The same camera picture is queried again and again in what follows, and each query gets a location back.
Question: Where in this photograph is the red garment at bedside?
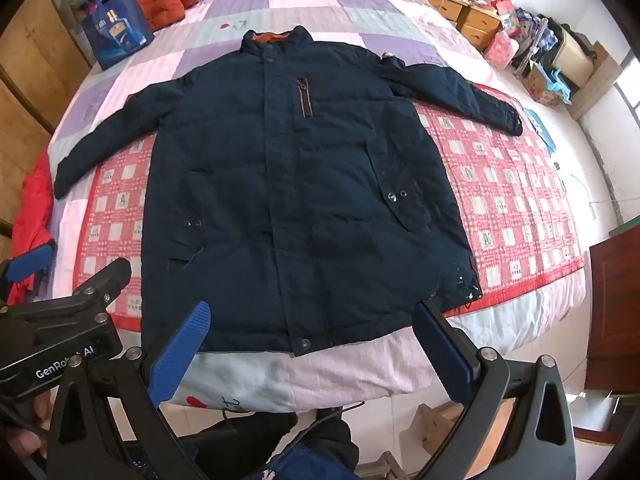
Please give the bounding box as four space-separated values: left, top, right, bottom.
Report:
1 148 55 306

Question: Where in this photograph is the blue blanket controller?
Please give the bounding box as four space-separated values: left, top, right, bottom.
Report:
525 108 556 155

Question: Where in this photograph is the purple pink patchwork quilt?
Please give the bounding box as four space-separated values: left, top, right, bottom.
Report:
46 0 589 413

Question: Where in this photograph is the pink bag by nightstand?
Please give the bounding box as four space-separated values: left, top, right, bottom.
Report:
484 30 518 70

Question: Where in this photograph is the cardboard box on floor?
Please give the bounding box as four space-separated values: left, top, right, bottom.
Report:
522 63 562 106

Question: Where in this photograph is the blue gift bag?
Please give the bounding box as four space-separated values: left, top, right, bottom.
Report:
81 0 154 70

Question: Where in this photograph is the dark navy winter jacket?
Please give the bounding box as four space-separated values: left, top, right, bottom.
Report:
54 27 523 356

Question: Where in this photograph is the wooden wardrobe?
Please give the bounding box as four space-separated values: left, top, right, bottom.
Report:
0 0 90 257

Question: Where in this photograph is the clutter pile in corner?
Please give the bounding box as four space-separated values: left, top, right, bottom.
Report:
511 8 608 104

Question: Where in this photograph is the wooden nightstand with drawers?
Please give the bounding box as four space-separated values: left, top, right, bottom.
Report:
428 0 501 51

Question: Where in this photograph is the red checkered electric blanket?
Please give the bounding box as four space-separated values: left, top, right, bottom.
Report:
72 102 586 336

